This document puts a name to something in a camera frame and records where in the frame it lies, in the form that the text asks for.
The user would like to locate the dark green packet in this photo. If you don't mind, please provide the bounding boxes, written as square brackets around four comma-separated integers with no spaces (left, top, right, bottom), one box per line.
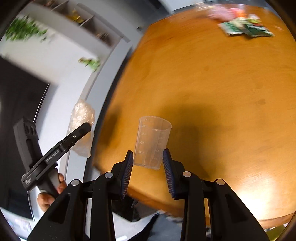
[244,23,275,37]

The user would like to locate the green dinosaur toy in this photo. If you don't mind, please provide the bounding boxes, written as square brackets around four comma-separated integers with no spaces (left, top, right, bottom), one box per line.
[78,57,101,71]

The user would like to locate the person's left hand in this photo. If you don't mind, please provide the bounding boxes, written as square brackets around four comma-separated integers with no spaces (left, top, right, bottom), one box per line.
[37,173,68,212]

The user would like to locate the black television screen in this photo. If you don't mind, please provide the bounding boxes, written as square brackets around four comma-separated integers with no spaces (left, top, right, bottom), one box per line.
[0,57,51,219]

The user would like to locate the gold trophy figure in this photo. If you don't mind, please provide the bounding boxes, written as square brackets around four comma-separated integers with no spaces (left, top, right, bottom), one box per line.
[68,9,87,25]

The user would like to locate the clear plastic bag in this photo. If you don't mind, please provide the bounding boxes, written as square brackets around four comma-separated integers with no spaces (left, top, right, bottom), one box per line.
[68,99,96,158]

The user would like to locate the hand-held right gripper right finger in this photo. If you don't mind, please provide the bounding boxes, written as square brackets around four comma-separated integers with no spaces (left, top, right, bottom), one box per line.
[162,149,270,241]

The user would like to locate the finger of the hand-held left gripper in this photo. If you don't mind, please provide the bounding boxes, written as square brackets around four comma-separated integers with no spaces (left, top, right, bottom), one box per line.
[60,122,92,151]

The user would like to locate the clear plastic measuring cup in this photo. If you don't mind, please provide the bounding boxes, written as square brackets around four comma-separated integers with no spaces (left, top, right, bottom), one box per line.
[133,116,173,171]

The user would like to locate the light green packet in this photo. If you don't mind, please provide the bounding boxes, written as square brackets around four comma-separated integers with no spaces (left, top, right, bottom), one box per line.
[218,19,249,36]

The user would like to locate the green leafy plant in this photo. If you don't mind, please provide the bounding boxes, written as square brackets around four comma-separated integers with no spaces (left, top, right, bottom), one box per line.
[5,19,48,42]

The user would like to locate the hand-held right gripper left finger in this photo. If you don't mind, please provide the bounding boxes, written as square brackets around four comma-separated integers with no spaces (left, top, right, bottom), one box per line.
[27,150,134,241]

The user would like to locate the white shelf cabinet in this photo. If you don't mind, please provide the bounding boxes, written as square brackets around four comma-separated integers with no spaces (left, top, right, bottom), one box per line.
[22,0,131,44]

